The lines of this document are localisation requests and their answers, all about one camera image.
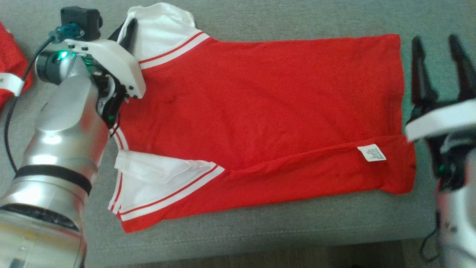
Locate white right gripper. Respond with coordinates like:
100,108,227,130
405,34,476,191

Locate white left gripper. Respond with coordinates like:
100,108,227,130
64,18,146,125

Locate red shorts with white trim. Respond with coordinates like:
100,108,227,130
0,22,34,110

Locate red shirt with white sleeves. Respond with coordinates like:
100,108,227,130
108,2,417,234

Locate grey sofa ottoman cushion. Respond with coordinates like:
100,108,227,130
0,0,476,268

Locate left camera cable blue plug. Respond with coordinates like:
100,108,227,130
3,23,85,173

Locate white left cable tag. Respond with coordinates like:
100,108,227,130
0,73,25,96

